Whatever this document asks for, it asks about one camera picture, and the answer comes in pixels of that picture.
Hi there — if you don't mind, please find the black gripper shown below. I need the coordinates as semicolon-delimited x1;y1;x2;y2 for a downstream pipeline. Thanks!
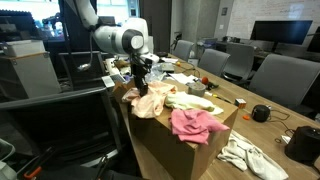
131;57;152;97

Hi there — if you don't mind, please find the peach cloth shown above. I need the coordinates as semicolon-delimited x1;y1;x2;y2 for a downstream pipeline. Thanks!
121;81;178;118

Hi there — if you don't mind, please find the light green cloth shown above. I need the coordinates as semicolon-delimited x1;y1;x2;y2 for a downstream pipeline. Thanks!
165;92;224;115

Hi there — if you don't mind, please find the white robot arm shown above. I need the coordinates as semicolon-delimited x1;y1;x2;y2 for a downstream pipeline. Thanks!
69;0;157;97

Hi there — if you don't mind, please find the small open cardboard box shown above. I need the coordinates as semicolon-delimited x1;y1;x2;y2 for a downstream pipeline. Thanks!
112;79;135;103

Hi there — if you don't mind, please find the large cardboard box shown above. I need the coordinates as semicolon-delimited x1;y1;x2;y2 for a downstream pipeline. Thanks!
129;95;238;180

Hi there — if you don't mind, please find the grey office chair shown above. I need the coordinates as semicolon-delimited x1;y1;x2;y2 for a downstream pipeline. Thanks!
0;87;144;180

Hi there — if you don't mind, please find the grey chair middle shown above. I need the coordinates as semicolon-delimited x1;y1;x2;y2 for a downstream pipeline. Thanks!
223;43;254;81

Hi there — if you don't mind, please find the crumpled clear plastic bag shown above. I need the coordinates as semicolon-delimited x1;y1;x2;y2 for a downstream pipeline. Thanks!
145;64;166;83

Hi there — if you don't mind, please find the pink cloth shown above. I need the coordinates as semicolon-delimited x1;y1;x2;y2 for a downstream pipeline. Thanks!
169;109;229;145

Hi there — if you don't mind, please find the rubiks cube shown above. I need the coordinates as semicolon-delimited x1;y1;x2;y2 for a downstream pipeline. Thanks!
235;98;247;109

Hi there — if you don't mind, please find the black round speaker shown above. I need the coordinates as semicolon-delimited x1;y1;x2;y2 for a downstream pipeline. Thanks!
251;105;270;122

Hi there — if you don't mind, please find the white cloth on table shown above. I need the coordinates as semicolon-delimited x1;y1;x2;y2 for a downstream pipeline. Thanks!
217;130;289;180

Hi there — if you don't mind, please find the black monitor left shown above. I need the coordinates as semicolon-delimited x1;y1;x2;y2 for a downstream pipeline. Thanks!
250;20;312;45

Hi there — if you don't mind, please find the grey duct tape roll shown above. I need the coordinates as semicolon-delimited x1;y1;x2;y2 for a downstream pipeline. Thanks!
188;82;206;97

